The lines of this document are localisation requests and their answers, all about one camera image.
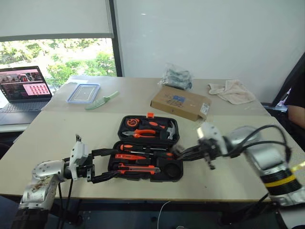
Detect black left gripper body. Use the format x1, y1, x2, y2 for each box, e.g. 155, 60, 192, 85
75, 153, 96, 183

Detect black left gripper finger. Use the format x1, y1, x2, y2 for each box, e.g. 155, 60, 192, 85
91, 148, 119, 158
91, 170, 122, 185

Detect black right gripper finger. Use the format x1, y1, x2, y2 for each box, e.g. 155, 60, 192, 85
177, 145, 204, 157
178, 152, 207, 161

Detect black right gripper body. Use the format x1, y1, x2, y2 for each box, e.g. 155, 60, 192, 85
198, 139, 223, 171

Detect Phillips screwdriver black orange handle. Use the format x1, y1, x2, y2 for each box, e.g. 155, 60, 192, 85
129, 150, 176, 160

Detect black orange utility knife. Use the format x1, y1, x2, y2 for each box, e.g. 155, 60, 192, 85
118, 162, 161, 175

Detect black tool case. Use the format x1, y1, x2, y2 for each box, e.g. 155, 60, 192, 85
107, 112, 184, 183

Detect orange black tape measure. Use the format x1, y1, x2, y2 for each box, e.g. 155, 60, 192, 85
126, 117, 141, 128

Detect flat brown cardboard box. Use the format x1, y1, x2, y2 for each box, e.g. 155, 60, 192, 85
150, 85, 213, 123

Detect pale green sheathed knife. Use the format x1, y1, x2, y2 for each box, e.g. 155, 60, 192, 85
84, 90, 120, 111

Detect beige crumpled towel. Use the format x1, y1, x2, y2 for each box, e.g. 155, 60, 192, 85
207, 79, 256, 105

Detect clear container lid blue rim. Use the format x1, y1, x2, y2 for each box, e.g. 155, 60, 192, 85
65, 83, 101, 104

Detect clear plastic bag dark parts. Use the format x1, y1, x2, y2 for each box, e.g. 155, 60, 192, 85
157, 62, 193, 91

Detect person in black shirt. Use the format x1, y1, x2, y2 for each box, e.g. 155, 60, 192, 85
284, 71, 305, 131

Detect open laptop pink screen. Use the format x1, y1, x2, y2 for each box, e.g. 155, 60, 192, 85
0, 65, 53, 126

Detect white roller blind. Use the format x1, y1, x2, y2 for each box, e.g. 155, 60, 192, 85
0, 0, 115, 42

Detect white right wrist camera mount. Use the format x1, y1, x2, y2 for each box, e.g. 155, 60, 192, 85
196, 122, 228, 156

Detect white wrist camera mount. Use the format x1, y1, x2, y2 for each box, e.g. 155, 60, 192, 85
69, 140, 90, 181
196, 122, 228, 156

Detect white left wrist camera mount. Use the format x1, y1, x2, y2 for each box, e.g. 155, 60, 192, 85
69, 140, 90, 181

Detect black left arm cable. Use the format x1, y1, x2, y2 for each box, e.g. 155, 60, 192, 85
57, 177, 74, 229

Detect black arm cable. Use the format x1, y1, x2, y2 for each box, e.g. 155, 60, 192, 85
57, 177, 74, 229
228, 124, 293, 163

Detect claw hammer orange black handle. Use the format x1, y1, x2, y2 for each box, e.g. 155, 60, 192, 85
147, 120, 177, 141

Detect orange handled pliers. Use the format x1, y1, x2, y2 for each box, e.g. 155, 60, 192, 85
122, 128, 157, 139

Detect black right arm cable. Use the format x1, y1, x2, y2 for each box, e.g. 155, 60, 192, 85
228, 124, 293, 163

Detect white cable under table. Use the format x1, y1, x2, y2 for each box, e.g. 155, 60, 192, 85
157, 200, 173, 229

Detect dark window frame post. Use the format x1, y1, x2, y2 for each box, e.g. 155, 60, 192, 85
105, 0, 123, 78

